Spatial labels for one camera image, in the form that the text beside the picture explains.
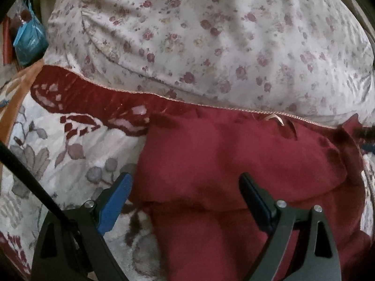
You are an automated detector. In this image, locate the blue plastic bag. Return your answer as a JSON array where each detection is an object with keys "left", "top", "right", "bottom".
[{"left": 13, "top": 0, "right": 49, "bottom": 66}]

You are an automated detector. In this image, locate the thick black cable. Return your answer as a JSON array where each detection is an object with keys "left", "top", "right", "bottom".
[{"left": 0, "top": 142, "right": 77, "bottom": 232}]

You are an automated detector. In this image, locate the orange-brown blanket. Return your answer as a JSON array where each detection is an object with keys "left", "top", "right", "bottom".
[{"left": 0, "top": 61, "right": 44, "bottom": 141}]

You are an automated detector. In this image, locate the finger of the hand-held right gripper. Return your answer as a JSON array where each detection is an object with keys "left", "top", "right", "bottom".
[{"left": 353, "top": 124, "right": 375, "bottom": 155}]

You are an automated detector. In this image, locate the red-brown wooden furniture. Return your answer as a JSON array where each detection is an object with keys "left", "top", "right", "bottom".
[{"left": 2, "top": 18, "right": 15, "bottom": 65}]

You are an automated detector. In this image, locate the dark red garment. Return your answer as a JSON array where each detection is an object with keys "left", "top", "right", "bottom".
[{"left": 129, "top": 105, "right": 372, "bottom": 281}]

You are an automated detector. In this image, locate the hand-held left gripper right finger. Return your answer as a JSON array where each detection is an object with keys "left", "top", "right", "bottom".
[{"left": 239, "top": 173, "right": 342, "bottom": 281}]

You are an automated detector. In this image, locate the red-bordered leaf print blanket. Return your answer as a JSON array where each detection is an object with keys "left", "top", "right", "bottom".
[{"left": 0, "top": 64, "right": 375, "bottom": 281}]

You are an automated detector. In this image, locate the beige curtain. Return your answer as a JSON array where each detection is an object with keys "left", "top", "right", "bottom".
[{"left": 37, "top": 0, "right": 69, "bottom": 24}]

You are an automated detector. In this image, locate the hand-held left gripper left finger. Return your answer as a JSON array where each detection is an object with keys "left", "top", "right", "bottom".
[{"left": 32, "top": 172, "right": 132, "bottom": 281}]

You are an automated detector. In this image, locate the floral white pillow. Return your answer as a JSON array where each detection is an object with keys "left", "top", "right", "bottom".
[{"left": 44, "top": 0, "right": 375, "bottom": 129}]

